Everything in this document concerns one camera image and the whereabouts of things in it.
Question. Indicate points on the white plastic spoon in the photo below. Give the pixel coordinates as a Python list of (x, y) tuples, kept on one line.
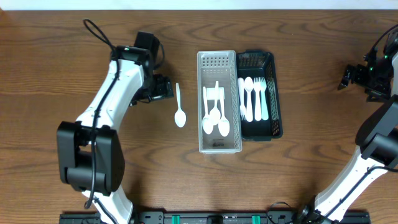
[(180, 116), (215, 114), (207, 123), (223, 125), (248, 86)]

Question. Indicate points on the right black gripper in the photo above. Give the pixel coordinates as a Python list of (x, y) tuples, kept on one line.
[(362, 78)]

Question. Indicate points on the clear plastic basket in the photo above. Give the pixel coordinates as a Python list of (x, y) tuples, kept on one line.
[(219, 66)]

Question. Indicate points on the white plastic fork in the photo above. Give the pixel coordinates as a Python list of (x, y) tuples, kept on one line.
[(264, 110), (241, 98), (257, 110)]

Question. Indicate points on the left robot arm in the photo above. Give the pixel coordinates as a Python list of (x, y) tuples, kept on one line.
[(90, 157)]

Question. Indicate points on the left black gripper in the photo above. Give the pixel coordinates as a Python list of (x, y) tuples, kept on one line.
[(165, 88)]

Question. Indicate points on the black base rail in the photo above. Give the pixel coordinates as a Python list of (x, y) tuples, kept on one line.
[(209, 218)]

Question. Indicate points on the white label in basket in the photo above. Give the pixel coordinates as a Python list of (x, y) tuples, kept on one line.
[(211, 93)]

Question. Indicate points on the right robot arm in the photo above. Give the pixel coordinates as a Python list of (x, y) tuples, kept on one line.
[(376, 140)]

